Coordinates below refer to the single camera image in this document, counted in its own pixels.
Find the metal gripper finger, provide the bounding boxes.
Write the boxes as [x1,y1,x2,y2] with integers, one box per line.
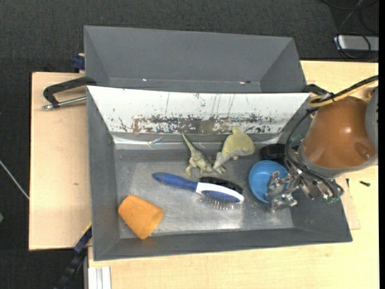
[269,190,299,213]
[264,170,297,200]

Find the blue bowl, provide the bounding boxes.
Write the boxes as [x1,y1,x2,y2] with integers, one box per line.
[248,160,290,205]

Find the black round cap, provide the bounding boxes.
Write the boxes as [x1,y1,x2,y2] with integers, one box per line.
[259,143,287,163]

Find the green toy dolphin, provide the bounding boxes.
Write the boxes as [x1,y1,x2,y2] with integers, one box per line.
[212,126,256,171]

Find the blue and white hairbrush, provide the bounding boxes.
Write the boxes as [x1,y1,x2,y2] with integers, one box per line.
[152,172,245,211]

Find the green toy dinosaur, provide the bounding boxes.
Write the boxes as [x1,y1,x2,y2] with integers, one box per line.
[180,132,227,177]

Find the orange plastic cup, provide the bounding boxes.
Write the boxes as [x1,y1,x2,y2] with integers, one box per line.
[117,194,165,241]

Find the grey metal bin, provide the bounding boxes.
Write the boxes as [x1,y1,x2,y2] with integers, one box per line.
[83,25,354,262]

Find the pale wood board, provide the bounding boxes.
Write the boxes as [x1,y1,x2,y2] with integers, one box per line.
[28,70,362,252]

